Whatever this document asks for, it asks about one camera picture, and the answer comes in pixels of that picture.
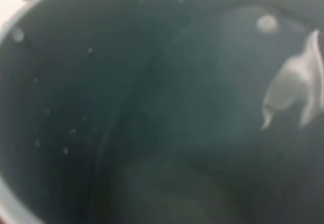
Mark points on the teal blue plastic cup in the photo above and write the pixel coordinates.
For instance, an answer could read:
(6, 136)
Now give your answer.
(162, 111)

